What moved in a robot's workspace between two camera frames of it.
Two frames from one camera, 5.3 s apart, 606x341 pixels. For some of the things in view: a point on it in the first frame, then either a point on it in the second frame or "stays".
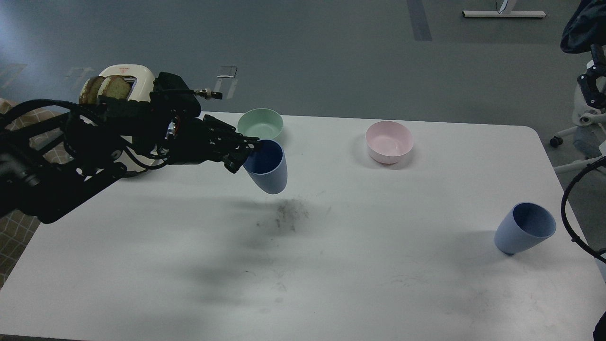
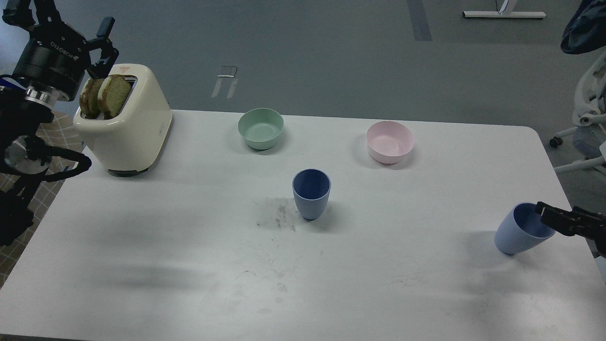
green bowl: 265,124 stays
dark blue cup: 266,166 → 311,187
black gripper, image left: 190,140 → 55,55
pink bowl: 387,141 stays
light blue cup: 529,224 stays
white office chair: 589,115 stays
